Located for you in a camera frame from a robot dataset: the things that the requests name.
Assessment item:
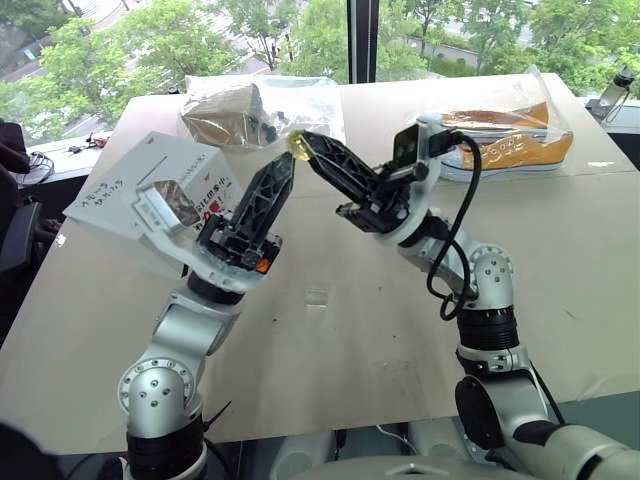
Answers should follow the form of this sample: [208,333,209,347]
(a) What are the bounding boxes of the black office chair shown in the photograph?
[0,118,57,301]

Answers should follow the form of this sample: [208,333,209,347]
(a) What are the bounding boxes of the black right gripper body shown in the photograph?
[334,167,419,236]

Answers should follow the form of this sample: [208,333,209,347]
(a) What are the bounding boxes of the white box with slot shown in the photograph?
[63,130,237,279]

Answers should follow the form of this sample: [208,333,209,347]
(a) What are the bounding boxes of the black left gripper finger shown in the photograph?
[227,162,282,241]
[244,151,297,244]

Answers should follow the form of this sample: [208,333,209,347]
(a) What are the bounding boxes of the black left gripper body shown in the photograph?
[197,218,284,277]

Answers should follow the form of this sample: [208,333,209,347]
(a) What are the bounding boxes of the gold coin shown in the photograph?
[286,130,313,163]

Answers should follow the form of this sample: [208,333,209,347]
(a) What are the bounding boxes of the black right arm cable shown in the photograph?
[426,128,569,426]

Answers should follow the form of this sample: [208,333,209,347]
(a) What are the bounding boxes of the plastic bag with orange shoes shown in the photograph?
[413,64,576,182]

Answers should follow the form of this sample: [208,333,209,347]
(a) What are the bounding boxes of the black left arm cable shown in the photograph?
[199,399,236,480]

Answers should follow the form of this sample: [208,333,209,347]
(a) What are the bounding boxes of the plastic bag with brown carton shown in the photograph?
[178,73,347,149]

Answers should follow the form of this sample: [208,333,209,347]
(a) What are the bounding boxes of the black window frame post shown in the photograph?
[346,0,379,85]

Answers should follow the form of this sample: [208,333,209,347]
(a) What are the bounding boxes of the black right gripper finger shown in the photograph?
[299,130,389,190]
[305,153,381,209]

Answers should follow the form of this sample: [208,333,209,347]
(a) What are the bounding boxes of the tangled dark cables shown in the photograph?
[22,149,57,187]

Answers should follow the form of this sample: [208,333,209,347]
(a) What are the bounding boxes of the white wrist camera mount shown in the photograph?
[130,180,269,294]
[382,123,444,247]

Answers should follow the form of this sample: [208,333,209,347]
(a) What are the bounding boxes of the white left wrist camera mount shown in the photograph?
[130,180,269,294]

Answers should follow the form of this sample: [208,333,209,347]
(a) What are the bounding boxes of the clear tape piece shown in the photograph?
[304,284,332,309]

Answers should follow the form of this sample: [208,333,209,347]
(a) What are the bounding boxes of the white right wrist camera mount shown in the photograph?
[382,123,444,247]

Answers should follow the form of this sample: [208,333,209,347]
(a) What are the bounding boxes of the small red and black parts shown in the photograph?
[68,130,112,152]

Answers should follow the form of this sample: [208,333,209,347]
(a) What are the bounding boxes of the clear water bottle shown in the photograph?
[597,63,637,122]

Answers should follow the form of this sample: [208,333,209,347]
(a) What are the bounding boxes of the silver robot torso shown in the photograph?
[279,417,506,480]

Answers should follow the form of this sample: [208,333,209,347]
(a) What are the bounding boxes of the dark rounded shape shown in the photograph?
[0,418,129,480]

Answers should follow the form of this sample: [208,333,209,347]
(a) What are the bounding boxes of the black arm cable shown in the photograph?
[426,128,569,426]
[199,399,236,480]

